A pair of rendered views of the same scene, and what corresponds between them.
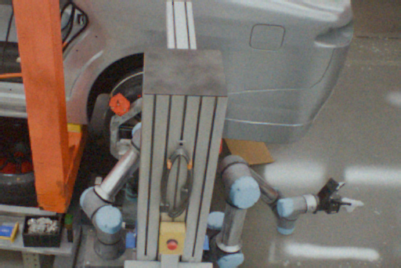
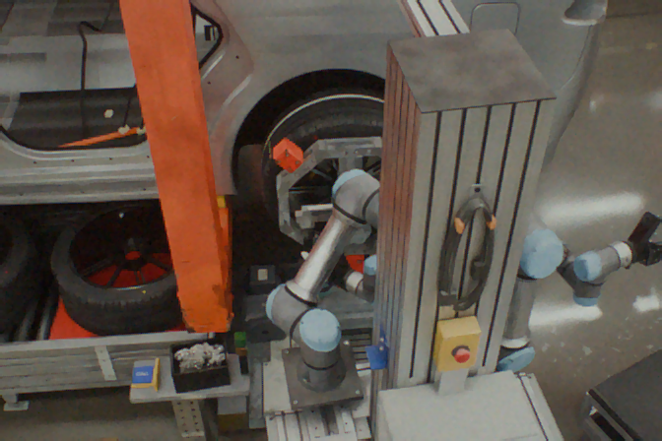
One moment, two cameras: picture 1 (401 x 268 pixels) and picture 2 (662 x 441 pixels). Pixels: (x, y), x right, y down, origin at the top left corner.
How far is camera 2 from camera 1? 0.52 m
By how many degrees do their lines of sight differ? 6
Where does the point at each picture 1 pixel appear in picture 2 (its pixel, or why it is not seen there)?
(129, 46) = (290, 65)
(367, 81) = not seen: hidden behind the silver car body
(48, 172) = (199, 275)
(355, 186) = (609, 223)
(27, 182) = (158, 294)
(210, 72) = (510, 64)
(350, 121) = (577, 137)
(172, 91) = (465, 101)
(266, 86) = not seen: hidden behind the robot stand
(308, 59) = (555, 48)
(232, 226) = (519, 308)
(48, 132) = (193, 212)
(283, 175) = not seen: hidden behind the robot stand
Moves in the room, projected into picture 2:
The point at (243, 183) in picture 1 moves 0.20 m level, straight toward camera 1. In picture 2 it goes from (541, 240) to (551, 301)
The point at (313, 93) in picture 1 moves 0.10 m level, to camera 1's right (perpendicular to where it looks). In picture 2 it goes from (563, 97) to (588, 94)
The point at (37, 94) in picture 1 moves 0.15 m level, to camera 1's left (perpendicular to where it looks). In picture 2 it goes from (173, 155) to (122, 159)
